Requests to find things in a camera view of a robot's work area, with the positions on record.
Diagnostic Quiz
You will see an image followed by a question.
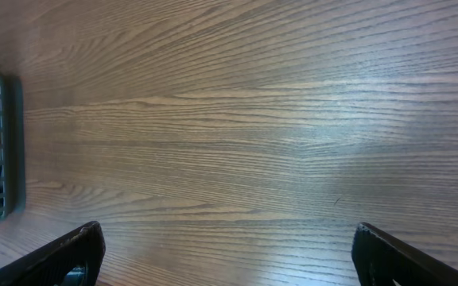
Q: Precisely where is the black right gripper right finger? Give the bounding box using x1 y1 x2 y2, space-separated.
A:
351 222 458 286

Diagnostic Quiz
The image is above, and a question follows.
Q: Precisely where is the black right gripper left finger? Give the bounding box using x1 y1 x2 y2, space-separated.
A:
0 221 106 286

